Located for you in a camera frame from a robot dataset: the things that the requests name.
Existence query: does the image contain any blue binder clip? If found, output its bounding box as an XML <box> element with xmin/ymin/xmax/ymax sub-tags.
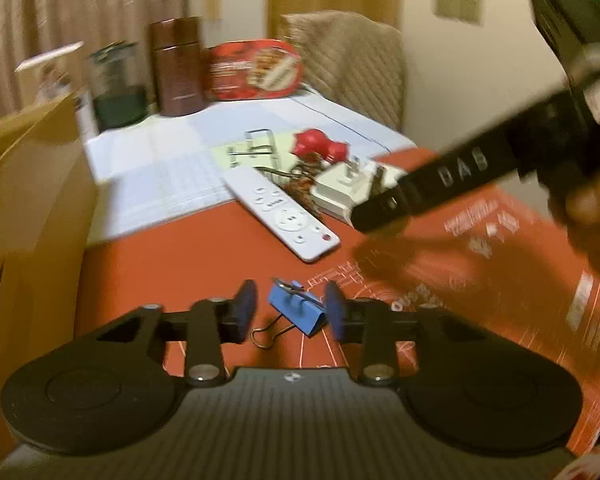
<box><xmin>252</xmin><ymin>276</ymin><xmax>327</xmax><ymax>348</ymax></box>

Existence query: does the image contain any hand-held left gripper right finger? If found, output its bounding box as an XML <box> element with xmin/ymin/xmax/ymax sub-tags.
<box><xmin>325</xmin><ymin>280</ymin><xmax>486</xmax><ymax>387</ymax></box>

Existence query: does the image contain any brown cardboard box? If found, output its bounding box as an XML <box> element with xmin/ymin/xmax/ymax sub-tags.
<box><xmin>0</xmin><ymin>90</ymin><xmax>98</xmax><ymax>461</ymax></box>

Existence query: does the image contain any red ornament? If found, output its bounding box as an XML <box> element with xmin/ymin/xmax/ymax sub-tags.
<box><xmin>291</xmin><ymin>129</ymin><xmax>351</xmax><ymax>166</ymax></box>

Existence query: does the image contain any leopard print hair clip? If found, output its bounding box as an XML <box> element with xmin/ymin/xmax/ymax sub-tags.
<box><xmin>260</xmin><ymin>160</ymin><xmax>326</xmax><ymax>216</ymax></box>

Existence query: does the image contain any pale checked tablecloth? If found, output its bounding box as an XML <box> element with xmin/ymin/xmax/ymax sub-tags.
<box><xmin>82</xmin><ymin>87</ymin><xmax>418</xmax><ymax>248</ymax></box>

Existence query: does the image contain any beige patterned curtain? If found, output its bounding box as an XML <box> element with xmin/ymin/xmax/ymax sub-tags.
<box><xmin>0</xmin><ymin>0</ymin><xmax>191</xmax><ymax>121</ymax></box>

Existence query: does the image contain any white product box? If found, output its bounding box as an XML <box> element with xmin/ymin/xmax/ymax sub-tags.
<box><xmin>15</xmin><ymin>42</ymin><xmax>96</xmax><ymax>136</ymax></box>

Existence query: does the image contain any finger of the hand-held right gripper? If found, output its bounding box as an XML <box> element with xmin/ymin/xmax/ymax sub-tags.
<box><xmin>351</xmin><ymin>119</ymin><xmax>522</xmax><ymax>235</ymax></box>

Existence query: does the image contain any metal wire stand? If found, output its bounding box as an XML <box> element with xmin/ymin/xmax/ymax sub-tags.
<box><xmin>226</xmin><ymin>129</ymin><xmax>281</xmax><ymax>167</ymax></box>

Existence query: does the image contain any green glass jar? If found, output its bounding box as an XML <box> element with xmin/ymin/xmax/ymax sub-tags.
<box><xmin>87</xmin><ymin>42</ymin><xmax>151</xmax><ymax>131</ymax></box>

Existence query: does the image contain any red food box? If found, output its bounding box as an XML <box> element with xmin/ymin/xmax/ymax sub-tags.
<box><xmin>204</xmin><ymin>39</ymin><xmax>303</xmax><ymax>103</ymax></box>

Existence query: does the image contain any orange printed mat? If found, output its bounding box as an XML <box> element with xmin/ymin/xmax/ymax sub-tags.
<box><xmin>75</xmin><ymin>147</ymin><xmax>600</xmax><ymax>461</ymax></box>

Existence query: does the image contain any person's right hand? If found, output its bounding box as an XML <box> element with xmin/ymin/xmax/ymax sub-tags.
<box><xmin>550</xmin><ymin>157</ymin><xmax>600</xmax><ymax>281</ymax></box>

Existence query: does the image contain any white remote control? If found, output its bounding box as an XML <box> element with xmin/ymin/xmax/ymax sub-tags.
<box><xmin>221</xmin><ymin>166</ymin><xmax>342</xmax><ymax>264</ymax></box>

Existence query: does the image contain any brown thermos flask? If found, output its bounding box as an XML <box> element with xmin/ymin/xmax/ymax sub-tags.
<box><xmin>147</xmin><ymin>16</ymin><xmax>207</xmax><ymax>117</ymax></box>

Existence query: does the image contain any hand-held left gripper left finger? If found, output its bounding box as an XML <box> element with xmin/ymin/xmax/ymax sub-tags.
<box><xmin>80</xmin><ymin>279</ymin><xmax>259</xmax><ymax>387</ymax></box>

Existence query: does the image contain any chair with quilted cover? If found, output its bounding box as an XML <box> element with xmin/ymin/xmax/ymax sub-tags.
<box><xmin>280</xmin><ymin>10</ymin><xmax>408</xmax><ymax>131</ymax></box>

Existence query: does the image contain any wall switch plate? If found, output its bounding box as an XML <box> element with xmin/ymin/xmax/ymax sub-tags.
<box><xmin>432</xmin><ymin>0</ymin><xmax>482</xmax><ymax>25</ymax></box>

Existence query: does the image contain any white charger plug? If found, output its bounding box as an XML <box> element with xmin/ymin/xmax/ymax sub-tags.
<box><xmin>314</xmin><ymin>157</ymin><xmax>411</xmax><ymax>226</ymax></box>

